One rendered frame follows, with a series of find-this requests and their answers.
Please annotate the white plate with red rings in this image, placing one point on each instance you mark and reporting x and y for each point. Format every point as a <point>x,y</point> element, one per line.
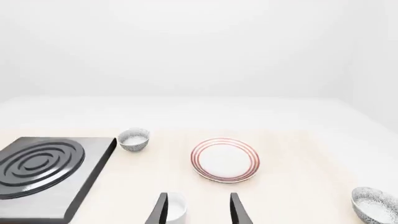
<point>224,161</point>

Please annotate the small white ramekin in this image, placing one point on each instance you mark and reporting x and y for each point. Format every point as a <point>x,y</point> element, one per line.
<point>177,207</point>

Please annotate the flat black stove plate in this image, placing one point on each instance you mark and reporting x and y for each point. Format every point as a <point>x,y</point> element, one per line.
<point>46,172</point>

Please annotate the patterned black white bowl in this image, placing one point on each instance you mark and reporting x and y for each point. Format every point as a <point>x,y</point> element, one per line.
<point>133,140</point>
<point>373,206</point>

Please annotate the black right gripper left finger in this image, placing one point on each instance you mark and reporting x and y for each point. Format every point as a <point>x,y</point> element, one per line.
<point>159,210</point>

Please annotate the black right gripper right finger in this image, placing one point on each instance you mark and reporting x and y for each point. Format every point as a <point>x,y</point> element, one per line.
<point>238,210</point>

